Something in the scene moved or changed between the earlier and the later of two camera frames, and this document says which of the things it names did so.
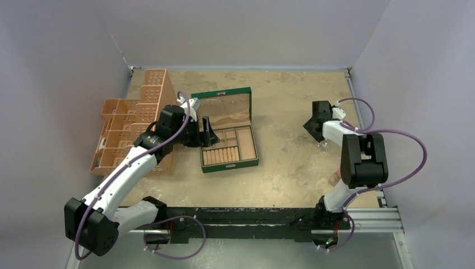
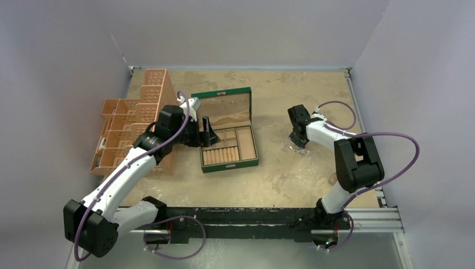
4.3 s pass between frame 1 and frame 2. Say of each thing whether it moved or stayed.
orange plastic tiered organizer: stayed
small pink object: stayed
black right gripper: moved
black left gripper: stayed
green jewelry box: stayed
